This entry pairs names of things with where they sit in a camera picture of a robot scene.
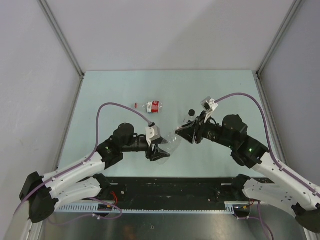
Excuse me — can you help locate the large clear unlabeled bottle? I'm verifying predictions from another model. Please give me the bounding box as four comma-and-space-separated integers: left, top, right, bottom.
157, 132, 182, 165

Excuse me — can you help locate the left aluminium frame post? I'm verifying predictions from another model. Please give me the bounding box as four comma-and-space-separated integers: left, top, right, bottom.
37, 0, 85, 78

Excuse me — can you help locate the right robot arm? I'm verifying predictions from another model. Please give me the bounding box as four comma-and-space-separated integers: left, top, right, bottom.
175, 115, 320, 234

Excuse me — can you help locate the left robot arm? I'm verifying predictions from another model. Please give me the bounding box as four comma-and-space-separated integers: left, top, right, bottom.
19, 123, 170, 223

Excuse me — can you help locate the black bottle cap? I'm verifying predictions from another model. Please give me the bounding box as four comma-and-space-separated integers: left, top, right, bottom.
188, 109, 195, 117

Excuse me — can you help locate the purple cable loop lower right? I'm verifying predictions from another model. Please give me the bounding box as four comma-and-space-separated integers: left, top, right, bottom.
239, 199, 275, 240

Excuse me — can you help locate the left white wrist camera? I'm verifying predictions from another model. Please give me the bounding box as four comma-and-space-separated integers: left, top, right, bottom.
145, 122, 163, 146

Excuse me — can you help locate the right aluminium frame post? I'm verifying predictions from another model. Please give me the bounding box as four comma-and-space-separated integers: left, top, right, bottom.
254, 0, 307, 77

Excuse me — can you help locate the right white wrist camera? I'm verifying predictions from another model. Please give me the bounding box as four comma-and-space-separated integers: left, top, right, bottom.
201, 96, 218, 123

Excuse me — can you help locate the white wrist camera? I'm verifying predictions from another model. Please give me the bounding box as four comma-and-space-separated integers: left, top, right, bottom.
145, 122, 163, 146
201, 96, 218, 123

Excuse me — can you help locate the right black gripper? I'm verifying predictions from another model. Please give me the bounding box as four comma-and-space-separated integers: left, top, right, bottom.
174, 111, 234, 149

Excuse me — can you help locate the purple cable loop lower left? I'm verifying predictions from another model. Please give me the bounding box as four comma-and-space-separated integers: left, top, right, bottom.
47, 197, 123, 226

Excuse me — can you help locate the purple cable loop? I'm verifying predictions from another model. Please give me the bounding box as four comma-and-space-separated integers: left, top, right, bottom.
239, 199, 275, 240
47, 197, 123, 226

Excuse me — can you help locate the aluminium frame post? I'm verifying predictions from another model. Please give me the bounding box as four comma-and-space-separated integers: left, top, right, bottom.
37, 0, 85, 78
254, 0, 307, 77

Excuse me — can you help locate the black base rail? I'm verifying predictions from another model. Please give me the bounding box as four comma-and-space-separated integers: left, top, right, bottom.
98, 177, 251, 211

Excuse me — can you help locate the small clear blue-label bottle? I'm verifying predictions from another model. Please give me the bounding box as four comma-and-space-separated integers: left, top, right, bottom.
178, 111, 197, 126

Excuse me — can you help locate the clear red-label bottle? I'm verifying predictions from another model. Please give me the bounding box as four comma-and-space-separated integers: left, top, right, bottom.
133, 100, 163, 114

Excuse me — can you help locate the grey slotted cable duct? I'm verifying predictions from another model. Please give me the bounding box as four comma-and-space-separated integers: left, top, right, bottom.
58, 201, 241, 215

